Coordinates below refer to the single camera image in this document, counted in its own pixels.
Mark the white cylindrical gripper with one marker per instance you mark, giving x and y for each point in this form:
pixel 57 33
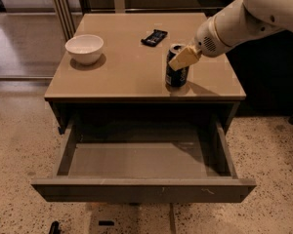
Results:
pixel 206 43

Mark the blue pepsi can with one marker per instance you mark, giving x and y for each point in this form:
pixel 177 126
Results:
pixel 175 78

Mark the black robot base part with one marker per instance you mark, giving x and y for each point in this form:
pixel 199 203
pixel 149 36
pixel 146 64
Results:
pixel 55 228

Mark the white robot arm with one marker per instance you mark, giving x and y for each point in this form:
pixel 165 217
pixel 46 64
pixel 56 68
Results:
pixel 278 13

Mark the grey cabinet with counter top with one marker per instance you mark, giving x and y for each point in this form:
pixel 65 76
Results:
pixel 131 71

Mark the open grey top drawer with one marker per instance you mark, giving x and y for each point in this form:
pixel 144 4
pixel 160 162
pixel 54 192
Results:
pixel 144 162

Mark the dark snack bar wrapper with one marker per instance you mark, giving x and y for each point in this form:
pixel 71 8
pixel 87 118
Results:
pixel 154 38

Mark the white ceramic bowl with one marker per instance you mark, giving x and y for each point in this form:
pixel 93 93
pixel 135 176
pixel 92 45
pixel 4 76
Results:
pixel 85 49

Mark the metal railing frame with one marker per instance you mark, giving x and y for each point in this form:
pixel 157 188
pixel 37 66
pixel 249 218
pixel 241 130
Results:
pixel 153 0

